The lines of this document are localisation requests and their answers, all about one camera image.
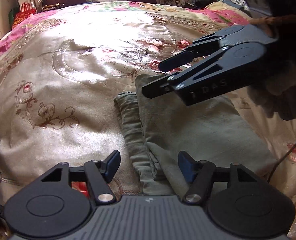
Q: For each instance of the grey-green pants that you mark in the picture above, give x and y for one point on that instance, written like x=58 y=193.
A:
x=156 y=130

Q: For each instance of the red bag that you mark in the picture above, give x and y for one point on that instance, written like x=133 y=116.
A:
x=26 y=11

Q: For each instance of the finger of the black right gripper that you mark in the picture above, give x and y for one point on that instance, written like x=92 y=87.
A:
x=203 y=46
x=226 y=70

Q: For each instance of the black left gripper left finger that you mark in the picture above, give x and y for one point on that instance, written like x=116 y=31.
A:
x=62 y=199

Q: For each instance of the gloved right hand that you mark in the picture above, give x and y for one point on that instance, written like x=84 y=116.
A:
x=277 y=94

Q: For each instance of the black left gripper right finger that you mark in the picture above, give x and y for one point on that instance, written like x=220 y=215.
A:
x=236 y=199

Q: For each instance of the floral beige bedspread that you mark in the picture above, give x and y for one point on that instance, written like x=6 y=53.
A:
x=59 y=74

